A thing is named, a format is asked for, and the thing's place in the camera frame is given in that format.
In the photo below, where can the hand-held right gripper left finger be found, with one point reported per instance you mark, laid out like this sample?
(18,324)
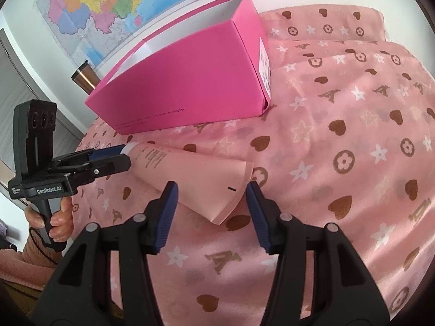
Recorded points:
(166,210)

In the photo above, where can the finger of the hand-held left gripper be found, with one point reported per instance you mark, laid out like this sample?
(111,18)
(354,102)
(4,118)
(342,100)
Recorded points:
(105,152)
(112,168)

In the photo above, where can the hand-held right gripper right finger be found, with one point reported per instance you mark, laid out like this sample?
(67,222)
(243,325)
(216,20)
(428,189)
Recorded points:
(258,210)

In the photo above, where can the pink cosmetic tube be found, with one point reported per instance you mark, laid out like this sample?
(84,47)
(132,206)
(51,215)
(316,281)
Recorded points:
(204,183)

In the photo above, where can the pink cardboard box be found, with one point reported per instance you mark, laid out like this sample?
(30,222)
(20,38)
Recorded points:
(190,74)

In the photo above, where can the person's left forearm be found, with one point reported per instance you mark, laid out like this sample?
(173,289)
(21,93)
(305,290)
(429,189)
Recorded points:
(27,258)

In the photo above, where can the person's left hand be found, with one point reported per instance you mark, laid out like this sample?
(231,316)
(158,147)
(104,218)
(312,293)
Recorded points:
(59,222)

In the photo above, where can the brown metal tumbler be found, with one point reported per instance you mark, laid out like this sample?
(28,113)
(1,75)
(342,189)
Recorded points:
(85,78)

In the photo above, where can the grey cabinet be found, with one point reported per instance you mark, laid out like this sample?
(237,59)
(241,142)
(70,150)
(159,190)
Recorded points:
(13,85)

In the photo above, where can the pink printed blanket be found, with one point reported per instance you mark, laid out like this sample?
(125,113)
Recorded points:
(340,142)

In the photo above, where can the colourful wall map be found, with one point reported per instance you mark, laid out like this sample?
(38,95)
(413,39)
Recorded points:
(108,3)

